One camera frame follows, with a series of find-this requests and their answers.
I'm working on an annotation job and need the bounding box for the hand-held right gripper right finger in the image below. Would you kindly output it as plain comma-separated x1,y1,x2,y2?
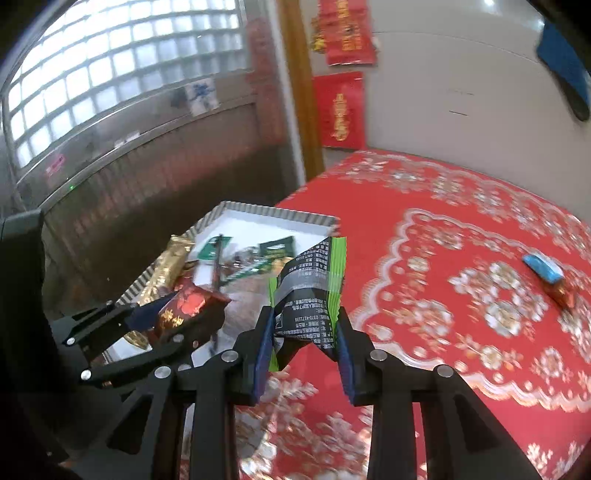
337,308,541,480

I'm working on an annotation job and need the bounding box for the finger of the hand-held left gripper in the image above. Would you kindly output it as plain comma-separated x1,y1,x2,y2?
78,305,229,393
48,295,174,347

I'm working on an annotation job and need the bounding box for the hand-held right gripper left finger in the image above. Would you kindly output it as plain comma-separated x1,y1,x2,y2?
69,305,273,480

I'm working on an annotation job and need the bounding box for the dark red snack packet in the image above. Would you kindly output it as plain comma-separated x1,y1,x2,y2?
154,277,232,342

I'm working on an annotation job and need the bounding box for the gold snack packet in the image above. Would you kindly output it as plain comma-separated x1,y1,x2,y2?
139,235,195,305

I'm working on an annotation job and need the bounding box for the black green snack packet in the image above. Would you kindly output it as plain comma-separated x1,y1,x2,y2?
269,236,348,372

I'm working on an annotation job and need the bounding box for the striped cardboard box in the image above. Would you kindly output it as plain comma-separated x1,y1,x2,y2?
102,200,341,370

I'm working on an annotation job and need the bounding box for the light green snack packet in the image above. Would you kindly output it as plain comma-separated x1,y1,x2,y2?
226,256,273,282

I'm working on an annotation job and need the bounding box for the dark green snack packet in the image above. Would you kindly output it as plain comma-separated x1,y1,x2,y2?
259,236,296,259

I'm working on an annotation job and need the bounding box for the metal shutter door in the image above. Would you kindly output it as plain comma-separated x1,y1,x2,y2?
0,99,305,315

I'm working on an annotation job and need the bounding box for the blue snack packet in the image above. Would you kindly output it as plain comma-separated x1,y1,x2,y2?
522,253,565,283

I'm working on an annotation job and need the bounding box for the white blue door sticker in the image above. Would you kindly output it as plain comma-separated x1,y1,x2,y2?
185,78,220,114

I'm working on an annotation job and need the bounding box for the glass block window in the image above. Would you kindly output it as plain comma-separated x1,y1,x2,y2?
4,0,247,171

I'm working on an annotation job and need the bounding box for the brown snack packet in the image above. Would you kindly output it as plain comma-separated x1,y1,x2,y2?
547,279,575,309

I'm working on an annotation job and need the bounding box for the small red wall poster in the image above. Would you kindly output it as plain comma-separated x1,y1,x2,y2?
313,71,365,149

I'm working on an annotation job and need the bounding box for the wooden door frame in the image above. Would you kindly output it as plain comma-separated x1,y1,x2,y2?
277,0,326,185

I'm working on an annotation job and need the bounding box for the large red wall poster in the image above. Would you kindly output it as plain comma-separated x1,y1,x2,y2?
310,0,377,66

